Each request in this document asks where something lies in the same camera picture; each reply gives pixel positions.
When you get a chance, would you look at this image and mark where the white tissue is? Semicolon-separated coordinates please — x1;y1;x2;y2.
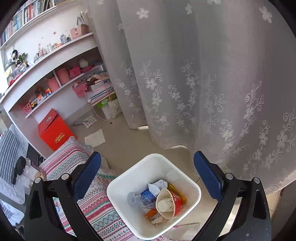
148;179;168;197

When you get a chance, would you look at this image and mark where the pink storage bin right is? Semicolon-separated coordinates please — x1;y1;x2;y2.
56;67;70;85

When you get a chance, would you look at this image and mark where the pink storage bin left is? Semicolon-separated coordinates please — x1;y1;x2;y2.
47;77;60;92

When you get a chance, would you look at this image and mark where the checkered cloth on floor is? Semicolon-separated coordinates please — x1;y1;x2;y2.
82;116;97;128

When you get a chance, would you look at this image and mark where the row of books upper shelf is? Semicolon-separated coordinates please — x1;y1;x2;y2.
1;0;74;46

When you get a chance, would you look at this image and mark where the blue small carton box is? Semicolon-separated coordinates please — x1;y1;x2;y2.
141;188;156;202

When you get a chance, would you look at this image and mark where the white curved shelf unit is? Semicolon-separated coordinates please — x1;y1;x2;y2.
0;0;110;158

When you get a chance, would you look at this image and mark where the clear plastic water bottle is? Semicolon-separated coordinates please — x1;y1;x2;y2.
127;193;156;209

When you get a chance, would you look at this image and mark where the red paper noodle cup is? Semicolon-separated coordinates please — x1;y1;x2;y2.
156;188;183;219

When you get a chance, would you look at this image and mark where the pink bag on shelf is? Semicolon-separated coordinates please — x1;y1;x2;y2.
70;24;90;40

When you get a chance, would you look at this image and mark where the pile of papers and boxes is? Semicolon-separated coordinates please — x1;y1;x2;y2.
84;72;121;121

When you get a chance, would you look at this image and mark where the white plastic trash bin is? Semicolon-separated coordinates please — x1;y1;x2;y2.
106;154;202;240

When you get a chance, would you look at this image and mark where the small pink crate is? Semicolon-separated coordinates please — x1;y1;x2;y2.
23;102;32;114

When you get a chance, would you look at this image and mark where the grey sofa with striped cover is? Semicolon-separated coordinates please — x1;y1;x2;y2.
1;125;29;226

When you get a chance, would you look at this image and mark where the yellow wrapper in bin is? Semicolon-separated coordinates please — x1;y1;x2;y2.
168;183;187;204

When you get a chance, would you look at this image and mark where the white lace floral curtain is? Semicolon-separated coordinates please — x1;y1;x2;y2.
84;1;295;193

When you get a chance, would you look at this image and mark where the white paper on floor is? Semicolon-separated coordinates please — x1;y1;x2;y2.
85;129;106;147

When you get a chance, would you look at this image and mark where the pink basket lower shelf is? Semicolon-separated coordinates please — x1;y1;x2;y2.
72;82;88;98

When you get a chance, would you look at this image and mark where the patterned striped tablecloth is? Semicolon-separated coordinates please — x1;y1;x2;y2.
41;137;139;240

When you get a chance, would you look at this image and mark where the jar with dark snacks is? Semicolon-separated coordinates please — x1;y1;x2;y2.
11;156;35;189

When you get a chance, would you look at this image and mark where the red cardboard gift box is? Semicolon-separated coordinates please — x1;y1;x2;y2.
38;108;77;151

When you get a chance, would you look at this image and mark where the green potted plant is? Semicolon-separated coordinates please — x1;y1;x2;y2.
17;53;28;66

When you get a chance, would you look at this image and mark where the pink storage bin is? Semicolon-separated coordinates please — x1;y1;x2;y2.
56;67;70;85
47;77;60;92

